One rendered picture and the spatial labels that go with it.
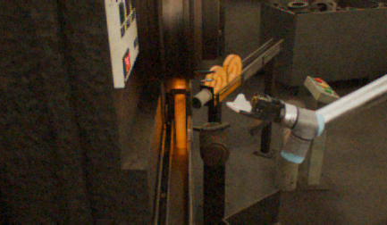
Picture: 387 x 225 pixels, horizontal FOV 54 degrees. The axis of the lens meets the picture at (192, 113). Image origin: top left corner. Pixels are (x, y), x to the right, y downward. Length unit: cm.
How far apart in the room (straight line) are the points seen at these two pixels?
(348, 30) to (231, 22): 109
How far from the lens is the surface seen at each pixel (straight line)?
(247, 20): 389
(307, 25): 337
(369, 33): 376
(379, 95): 166
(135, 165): 88
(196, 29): 105
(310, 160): 227
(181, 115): 124
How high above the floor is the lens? 134
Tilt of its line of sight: 25 degrees down
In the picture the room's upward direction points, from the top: 1 degrees counter-clockwise
